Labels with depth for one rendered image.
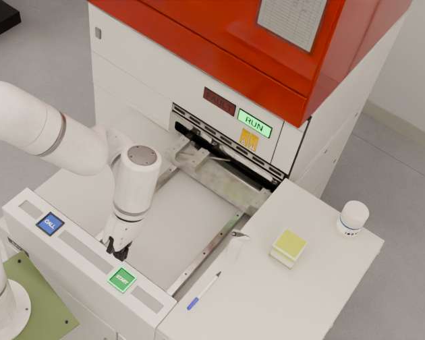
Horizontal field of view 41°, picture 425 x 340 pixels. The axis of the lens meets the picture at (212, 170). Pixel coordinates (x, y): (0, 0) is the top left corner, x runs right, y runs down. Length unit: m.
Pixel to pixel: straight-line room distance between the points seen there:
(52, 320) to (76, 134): 0.74
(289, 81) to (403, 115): 1.98
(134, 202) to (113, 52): 0.87
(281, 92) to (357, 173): 1.71
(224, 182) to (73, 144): 0.88
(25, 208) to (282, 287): 0.74
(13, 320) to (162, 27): 0.89
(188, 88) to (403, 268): 1.56
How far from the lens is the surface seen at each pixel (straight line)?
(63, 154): 1.04
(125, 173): 1.17
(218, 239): 1.75
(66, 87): 3.34
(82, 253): 1.59
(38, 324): 1.65
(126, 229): 1.28
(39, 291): 1.69
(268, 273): 1.59
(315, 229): 1.70
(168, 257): 1.74
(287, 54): 1.43
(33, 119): 0.98
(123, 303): 1.51
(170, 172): 1.87
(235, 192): 1.81
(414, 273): 2.95
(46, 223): 1.64
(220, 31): 1.53
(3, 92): 0.96
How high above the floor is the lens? 2.34
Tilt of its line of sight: 52 degrees down
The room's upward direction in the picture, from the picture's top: 11 degrees clockwise
